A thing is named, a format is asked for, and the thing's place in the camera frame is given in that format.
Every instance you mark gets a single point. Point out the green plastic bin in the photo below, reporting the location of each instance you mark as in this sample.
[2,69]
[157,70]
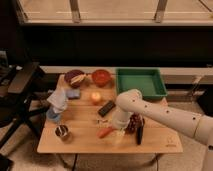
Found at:
[147,80]

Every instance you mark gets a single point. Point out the white crumpled cloth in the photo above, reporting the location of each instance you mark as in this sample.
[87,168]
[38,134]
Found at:
[58,100]

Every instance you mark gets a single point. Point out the dark maroon bowl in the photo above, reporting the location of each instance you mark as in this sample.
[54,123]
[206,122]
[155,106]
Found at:
[72,73]

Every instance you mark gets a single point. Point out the light blue cup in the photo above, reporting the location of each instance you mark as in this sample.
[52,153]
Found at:
[52,116]

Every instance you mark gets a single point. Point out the black rectangular block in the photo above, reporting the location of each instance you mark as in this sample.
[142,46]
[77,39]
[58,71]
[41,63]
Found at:
[106,108]

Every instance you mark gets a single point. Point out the yellow round fruit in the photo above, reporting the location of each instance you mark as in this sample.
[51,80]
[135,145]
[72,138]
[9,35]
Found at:
[96,98]

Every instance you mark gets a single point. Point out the wooden folding table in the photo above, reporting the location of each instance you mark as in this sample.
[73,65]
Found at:
[80,117]

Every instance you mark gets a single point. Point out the small metal fork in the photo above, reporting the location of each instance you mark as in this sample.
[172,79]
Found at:
[103,121]

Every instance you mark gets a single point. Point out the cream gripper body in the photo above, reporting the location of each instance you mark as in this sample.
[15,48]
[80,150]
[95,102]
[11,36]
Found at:
[117,136]

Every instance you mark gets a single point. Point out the small metal can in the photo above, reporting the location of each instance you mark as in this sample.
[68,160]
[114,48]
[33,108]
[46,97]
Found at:
[63,132]

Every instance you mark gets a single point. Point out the red bowl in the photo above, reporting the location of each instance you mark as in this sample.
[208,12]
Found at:
[101,77]

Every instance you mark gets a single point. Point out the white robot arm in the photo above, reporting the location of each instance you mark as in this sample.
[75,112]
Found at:
[194,125]

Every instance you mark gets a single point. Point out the bunch of dark grapes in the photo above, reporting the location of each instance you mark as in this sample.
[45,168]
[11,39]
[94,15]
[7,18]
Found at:
[135,122]

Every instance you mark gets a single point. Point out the blue sponge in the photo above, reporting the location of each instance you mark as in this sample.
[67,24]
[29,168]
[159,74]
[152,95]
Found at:
[73,94]

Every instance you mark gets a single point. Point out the black office chair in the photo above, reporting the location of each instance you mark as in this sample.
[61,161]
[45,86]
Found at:
[18,88]

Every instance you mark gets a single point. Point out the banana in bowl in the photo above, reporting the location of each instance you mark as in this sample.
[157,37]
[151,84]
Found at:
[78,78]

